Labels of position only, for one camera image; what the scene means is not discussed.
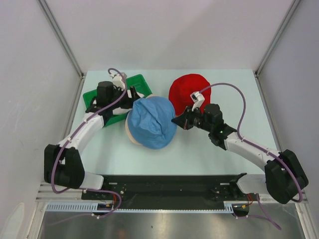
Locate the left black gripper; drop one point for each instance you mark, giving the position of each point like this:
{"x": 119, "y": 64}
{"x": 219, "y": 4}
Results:
{"x": 129, "y": 101}

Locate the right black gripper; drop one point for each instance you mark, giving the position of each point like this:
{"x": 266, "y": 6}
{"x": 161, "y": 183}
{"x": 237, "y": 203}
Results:
{"x": 182, "y": 121}

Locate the beige bucket hat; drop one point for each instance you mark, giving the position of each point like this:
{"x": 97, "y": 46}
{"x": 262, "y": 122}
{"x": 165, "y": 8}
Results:
{"x": 141, "y": 124}

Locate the light blue hat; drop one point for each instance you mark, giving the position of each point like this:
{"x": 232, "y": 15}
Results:
{"x": 166, "y": 113}

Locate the red hat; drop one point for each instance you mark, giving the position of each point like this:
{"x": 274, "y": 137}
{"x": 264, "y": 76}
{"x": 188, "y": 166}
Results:
{"x": 182, "y": 88}

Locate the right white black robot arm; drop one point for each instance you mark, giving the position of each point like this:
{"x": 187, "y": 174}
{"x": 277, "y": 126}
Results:
{"x": 283, "y": 177}

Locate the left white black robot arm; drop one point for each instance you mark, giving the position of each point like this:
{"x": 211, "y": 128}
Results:
{"x": 62, "y": 162}

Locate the white hat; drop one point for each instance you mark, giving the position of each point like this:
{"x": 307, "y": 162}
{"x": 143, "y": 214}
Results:
{"x": 120, "y": 111}

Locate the green plastic tray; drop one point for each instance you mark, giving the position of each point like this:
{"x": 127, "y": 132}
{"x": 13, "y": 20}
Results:
{"x": 99, "y": 102}

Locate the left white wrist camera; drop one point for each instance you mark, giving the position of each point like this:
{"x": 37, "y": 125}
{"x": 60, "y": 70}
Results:
{"x": 119, "y": 80}

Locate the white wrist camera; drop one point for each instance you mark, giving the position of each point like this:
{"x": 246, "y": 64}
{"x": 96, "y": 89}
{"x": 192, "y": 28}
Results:
{"x": 198, "y": 99}
{"x": 119, "y": 80}

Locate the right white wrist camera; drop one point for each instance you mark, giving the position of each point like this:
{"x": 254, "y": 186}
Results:
{"x": 198, "y": 99}

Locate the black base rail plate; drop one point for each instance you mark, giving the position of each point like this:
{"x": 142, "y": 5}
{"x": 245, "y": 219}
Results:
{"x": 200, "y": 192}

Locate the left aluminium frame post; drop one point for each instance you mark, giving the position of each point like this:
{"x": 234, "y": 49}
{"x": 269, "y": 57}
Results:
{"x": 53, "y": 23}

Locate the aluminium frame post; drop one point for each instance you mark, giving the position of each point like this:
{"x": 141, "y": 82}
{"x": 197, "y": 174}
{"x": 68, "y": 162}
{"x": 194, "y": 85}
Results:
{"x": 278, "y": 35}
{"x": 53, "y": 23}

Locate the right aluminium frame post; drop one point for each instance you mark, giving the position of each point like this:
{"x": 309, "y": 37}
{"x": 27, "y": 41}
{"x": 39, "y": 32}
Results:
{"x": 278, "y": 35}

